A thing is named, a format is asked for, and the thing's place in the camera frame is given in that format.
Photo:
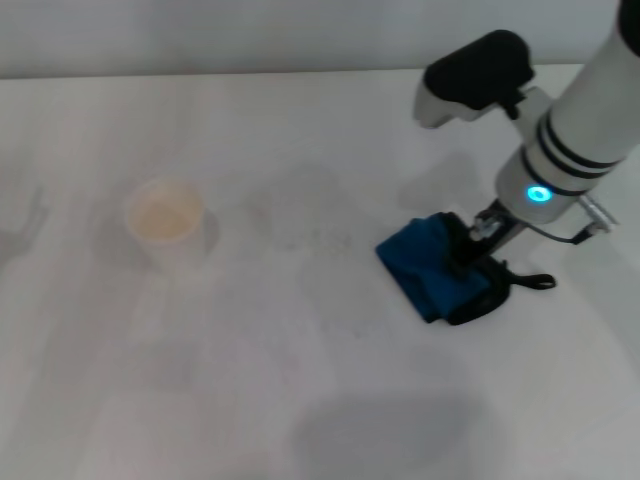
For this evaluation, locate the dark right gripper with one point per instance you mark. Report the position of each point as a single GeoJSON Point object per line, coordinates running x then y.
{"type": "Point", "coordinates": [492, 245]}

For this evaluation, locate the blue rag with black trim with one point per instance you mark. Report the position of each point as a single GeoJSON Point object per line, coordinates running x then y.
{"type": "Point", "coordinates": [420, 270]}

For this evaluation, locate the white paper cup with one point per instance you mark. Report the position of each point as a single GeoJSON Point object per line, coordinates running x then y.
{"type": "Point", "coordinates": [165, 225]}

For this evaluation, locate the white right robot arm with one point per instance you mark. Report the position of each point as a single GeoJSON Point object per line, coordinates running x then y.
{"type": "Point", "coordinates": [575, 140]}

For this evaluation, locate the small silver connector plug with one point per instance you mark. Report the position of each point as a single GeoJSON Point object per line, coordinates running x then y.
{"type": "Point", "coordinates": [484, 223]}

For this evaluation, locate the long silver connector plug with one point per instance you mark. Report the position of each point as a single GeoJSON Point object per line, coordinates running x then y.
{"type": "Point", "coordinates": [599, 213]}

